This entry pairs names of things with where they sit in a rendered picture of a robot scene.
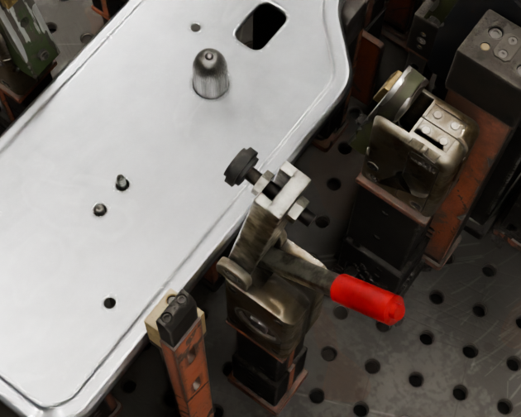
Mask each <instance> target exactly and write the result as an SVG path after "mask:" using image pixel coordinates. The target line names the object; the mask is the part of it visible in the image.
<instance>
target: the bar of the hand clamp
mask: <svg viewBox="0 0 521 417"><path fill-rule="evenodd" d="M257 155H258V152H257V151H255V150H254V149H253V148H252V147H249V148H248V149H246V148H243V149H241V150H240V151H239V152H238V154H237V155H236V156H235V157H234V159H233V160H232V162H231V163H230V164H229V166H228V167H227V168H226V170H225V172H224V174H223V175H224V176H226V178H225V180H224V181H225V182H226V183H227V184H228V185H230V186H231V187H232V186H234V185H237V186H239V185H240V184H241V183H242V182H243V181H244V180H246V181H248V182H249V183H250V184H252V185H253V188H252V190H251V192H252V193H253V194H254V195H255V196H256V197H255V198H254V200H253V202H252V204H251V207H250V209H249V211H248V214H247V216H246V219H245V221H244V223H243V224H242V227H241V230H240V232H239V234H238V236H237V239H236V241H235V243H234V245H233V248H232V250H231V253H230V255H229V257H228V258H229V259H231V260H233V261H234V262H235V263H237V264H238V265H239V266H241V267H242V268H244V269H245V270H246V271H247V272H248V273H249V275H250V276H251V275H252V273H253V271H254V270H255V268H256V266H257V264H258V263H259V261H260V260H261V258H262V257H263V256H264V255H265V254H266V253H267V251H268V250H269V249H270V247H274V245H275V243H276V242H277V240H278V238H279V237H280V234H281V233H282V232H283V230H284V228H285V226H286V224H287V222H291V223H292V224H294V222H295V221H296V220H297V219H298V220H299V221H300V222H301V223H302V224H304V225H305V226H306V227H307V228H308V226H309V225H310V224H311V223H312V221H313V220H314V219H315V218H316V217H317V215H316V214H315V213H313V212H312V211H311V210H309V209H308V208H307V206H308V204H309V202H310V201H308V200H307V199H306V198H305V197H304V193H305V192H306V190H307V188H308V187H309V185H310V183H311V179H310V178H309V177H307V176H306V175H305V174H304V173H303V172H301V171H300V170H298V169H297V168H295V167H294V166H293V165H291V164H290V163H289V162H288V161H285V162H284V163H283V164H282V165H281V167H280V168H279V170H278V172H277V174H276V176H275V175H274V174H273V173H272V172H270V171H269V170H267V171H266V172H265V173H264V174H262V173H261V172H259V171H258V170H257V169H256V168H255V166H256V164H257V162H258V160H259V159H258V158H257ZM274 176H275V178H274ZM273 178H274V181H272V180H273ZM262 193H263V194H262ZM264 194H265V195H266V196H265V195H264Z"/></svg>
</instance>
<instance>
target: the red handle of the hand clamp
mask: <svg viewBox="0 0 521 417"><path fill-rule="evenodd" d="M257 265H258V266H260V267H262V268H264V269H266V270H268V271H272V272H274V273H275V274H277V275H280V276H283V277H285V278H287V279H289V280H292V281H294V282H297V283H299V284H301V285H304V286H306V287H308V288H310V289H312V290H316V291H317V292H319V293H322V294H324V295H327V296H329V297H331V299H332V301H334V302H335V303H338V304H340V305H343V306H345V307H347V308H349V309H352V310H354V311H356V312H358V313H360V314H364V315H365V316H368V317H370V318H372V319H375V320H377V321H379V322H381V323H383V324H387V325H389V326H391V325H394V324H396V323H397V322H398V321H400V320H401V319H402V318H403V317H404V313H405V307H404V299H403V298H402V297H401V296H400V295H397V294H395V293H392V292H390V291H388V290H384V289H382V288H380V287H378V286H375V285H372V284H370V283H367V282H365V281H363V280H360V279H357V278H355V277H353V276H349V275H348V274H337V273H336V272H333V271H330V270H328V269H326V268H323V267H321V266H318V265H315V264H313V263H311V262H309V261H305V260H304V259H301V258H299V257H296V256H293V255H291V254H289V253H287V252H283V251H281V250H279V249H277V248H274V247H270V249H269V250H268V251H267V253H266V254H265V255H264V256H263V257H262V258H261V259H260V261H259V263H258V264H257Z"/></svg>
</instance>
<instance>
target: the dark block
mask: <svg viewBox="0 0 521 417"><path fill-rule="evenodd" d="M445 85H446V89H448V92H447V96H446V98H445V101H444V102H446V103H448V104H449V105H451V106H453V107H454V108H455V109H457V110H459V111H460V112H462V113H464V114H465V115H467V116H468V117H470V118H471V119H473V120H474V121H476V122H477V123H478V125H479V128H480V134H479V136H478V137H477V140H476V143H475V145H474V146H473V148H472V150H471V153H470V155H469V157H468V159H467V161H466V164H465V166H464V168H463V170H462V172H461V175H460V177H459V181H458V183H457V184H456V186H455V187H454V189H453V190H452V192H451V193H450V194H449V195H448V196H447V198H446V200H445V201H444V202H443V204H442V205H441V207H440V208H439V209H438V211H437V212H436V213H435V215H434V217H433V220H432V222H431V224H430V226H429V228H428V231H427V233H426V235H425V237H426V238H427V239H428V240H429V243H428V245H427V247H426V250H425V252H424V254H423V256H422V258H423V259H424V260H425V263H426V264H428V265H429V266H431V267H432V268H433V269H435V270H436V271H440V270H441V269H442V267H443V266H444V264H445V263H446V262H447V260H448V258H449V257H450V256H451V254H452V253H453V252H454V251H455V249H456V247H457V246H458V245H459V243H460V242H461V240H462V237H461V232H462V230H463V228H464V227H465V225H466V222H467V221H468V219H469V217H470V216H471V213H472V211H473V209H474V208H475V206H476V204H477V202H478V200H479V198H480V196H481V195H482V192H483V190H484V189H485V187H486V185H487V183H488V181H489V179H490V177H491V176H492V174H493V172H494V170H495V167H496V166H497V165H498V163H499V160H500V158H501V156H502V155H503V154H504V151H505V149H506V147H507V145H508V144H509V142H510V140H511V138H512V136H513V135H514V133H515V131H516V129H517V127H518V125H519V124H520V122H521V27H520V26H517V25H516V24H514V23H512V22H511V21H509V20H508V19H506V18H504V17H502V16H501V15H500V14H498V13H496V12H494V11H492V10H491V9H489V10H488V11H487V12H486V13H485V14H484V16H483V17H482V18H481V19H480V20H479V21H478V23H477V24H476V26H475V27H474V28H473V29H472V31H471V32H470V34H469V35H468V36H467V37H466V39H465V40H464V41H463V42H462V43H461V45H460V46H459V47H458V49H457V50H456V54H455V57H454V59H453V62H452V66H451V68H450V70H449V73H448V76H447V79H446V82H445ZM422 258H421V259H422Z"/></svg>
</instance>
